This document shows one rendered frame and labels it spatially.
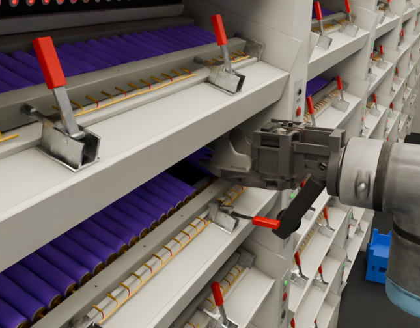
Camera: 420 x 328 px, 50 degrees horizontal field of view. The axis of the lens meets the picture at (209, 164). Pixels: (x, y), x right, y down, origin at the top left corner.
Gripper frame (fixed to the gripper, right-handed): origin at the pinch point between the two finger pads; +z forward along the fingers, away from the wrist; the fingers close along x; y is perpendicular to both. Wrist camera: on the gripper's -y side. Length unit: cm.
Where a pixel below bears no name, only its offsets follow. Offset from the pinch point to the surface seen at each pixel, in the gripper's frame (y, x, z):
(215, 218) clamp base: -4.4, 8.1, -5.0
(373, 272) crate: -95, -128, -12
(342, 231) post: -52, -81, -6
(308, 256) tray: -43, -48, -3
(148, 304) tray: -5.7, 26.0, -6.2
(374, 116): -25, -130, -5
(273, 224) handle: -3.7, 7.8, -13.4
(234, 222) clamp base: -4.4, 8.2, -7.9
